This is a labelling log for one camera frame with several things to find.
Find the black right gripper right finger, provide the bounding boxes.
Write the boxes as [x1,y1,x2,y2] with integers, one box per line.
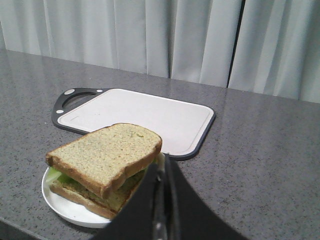
[164,155,246,240]

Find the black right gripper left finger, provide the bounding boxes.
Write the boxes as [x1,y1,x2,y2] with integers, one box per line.
[92,163,163,240]

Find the green lettuce leaf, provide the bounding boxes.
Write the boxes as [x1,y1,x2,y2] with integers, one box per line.
[47,150,165,205]

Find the bread slice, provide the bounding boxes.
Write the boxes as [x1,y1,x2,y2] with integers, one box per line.
[45,123,163,199]
[49,170,146,219]

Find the white round plate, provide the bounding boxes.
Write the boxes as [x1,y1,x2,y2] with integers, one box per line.
[41,168,111,229]

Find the white cutting board grey rim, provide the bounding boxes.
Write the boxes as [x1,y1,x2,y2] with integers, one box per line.
[51,88,216,161]

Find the grey-white curtain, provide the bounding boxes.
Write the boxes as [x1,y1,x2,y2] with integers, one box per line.
[0,0,320,103]

